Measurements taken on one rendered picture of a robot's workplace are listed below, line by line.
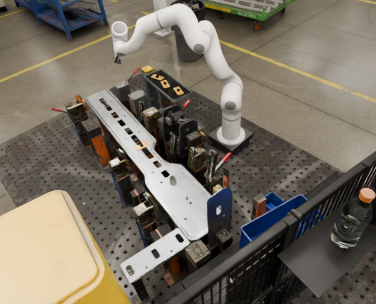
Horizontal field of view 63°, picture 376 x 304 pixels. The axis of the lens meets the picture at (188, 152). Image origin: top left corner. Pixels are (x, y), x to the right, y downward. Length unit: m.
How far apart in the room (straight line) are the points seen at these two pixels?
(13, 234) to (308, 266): 0.73
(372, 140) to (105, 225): 2.69
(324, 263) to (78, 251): 0.73
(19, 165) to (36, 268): 2.23
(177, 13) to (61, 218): 1.42
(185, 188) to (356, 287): 0.91
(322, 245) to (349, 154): 2.45
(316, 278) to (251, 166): 1.27
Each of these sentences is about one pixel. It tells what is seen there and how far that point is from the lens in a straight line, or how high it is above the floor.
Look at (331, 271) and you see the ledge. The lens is 0.88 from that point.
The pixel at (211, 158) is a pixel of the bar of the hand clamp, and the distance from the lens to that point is 1.41.
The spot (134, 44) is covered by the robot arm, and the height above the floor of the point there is 1.49.
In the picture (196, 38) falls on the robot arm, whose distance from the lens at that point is 1.58.
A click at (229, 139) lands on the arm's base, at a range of 2.06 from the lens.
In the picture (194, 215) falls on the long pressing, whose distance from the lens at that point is 1.43.
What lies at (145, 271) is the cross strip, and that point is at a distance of 1.33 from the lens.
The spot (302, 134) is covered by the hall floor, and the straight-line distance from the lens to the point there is 3.40.
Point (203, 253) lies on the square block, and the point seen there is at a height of 1.06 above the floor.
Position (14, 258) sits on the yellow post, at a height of 2.00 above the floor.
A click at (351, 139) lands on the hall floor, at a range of 3.49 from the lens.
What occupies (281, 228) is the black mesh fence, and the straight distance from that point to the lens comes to 0.77.
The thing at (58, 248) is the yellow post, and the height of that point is 2.00.
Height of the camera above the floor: 2.19
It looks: 45 degrees down
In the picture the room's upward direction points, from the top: 6 degrees counter-clockwise
